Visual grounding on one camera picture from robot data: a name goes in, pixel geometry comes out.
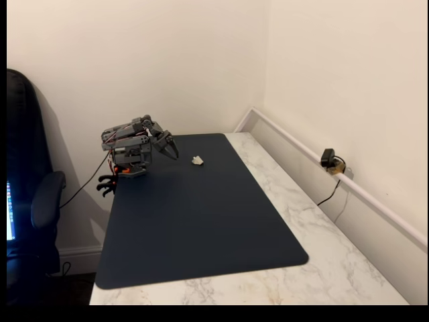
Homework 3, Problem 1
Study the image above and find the white baseboard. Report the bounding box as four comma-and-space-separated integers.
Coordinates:
58, 246, 103, 276

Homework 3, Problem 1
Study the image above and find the dark navy desk mat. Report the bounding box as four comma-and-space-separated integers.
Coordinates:
95, 133, 309, 290

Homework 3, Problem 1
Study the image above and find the black and orange clamp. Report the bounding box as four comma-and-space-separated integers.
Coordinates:
96, 166, 132, 199

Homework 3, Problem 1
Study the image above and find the black webcam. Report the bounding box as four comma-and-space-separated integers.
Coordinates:
320, 148, 336, 168

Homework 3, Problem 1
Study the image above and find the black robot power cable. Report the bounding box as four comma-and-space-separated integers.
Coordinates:
58, 151, 111, 209

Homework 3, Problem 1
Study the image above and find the black office chair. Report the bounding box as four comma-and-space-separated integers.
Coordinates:
6, 68, 67, 306

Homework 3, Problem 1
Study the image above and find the black webcam cable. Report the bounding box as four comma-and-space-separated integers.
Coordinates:
316, 154, 347, 207

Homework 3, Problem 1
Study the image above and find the black cable on floor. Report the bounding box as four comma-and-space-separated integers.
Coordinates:
50, 261, 72, 278

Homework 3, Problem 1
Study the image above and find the white wall ledge trim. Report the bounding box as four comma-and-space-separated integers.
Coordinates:
233, 106, 428, 249

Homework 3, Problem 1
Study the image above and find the yellowish webcam mount tape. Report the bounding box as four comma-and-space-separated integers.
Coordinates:
327, 162, 347, 176

